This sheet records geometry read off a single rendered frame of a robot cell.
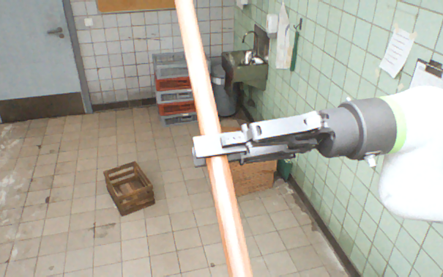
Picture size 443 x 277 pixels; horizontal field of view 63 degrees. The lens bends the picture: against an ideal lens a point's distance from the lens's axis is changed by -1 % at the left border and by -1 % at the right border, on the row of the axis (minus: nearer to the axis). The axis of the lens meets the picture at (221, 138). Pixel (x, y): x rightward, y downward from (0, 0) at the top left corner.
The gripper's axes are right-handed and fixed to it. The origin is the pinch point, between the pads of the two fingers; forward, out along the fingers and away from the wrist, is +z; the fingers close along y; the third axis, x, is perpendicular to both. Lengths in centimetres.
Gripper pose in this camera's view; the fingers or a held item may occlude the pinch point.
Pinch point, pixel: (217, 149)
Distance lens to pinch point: 52.3
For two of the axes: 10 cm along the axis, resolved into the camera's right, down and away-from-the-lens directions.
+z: -9.7, 1.3, -2.0
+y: -1.4, 3.9, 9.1
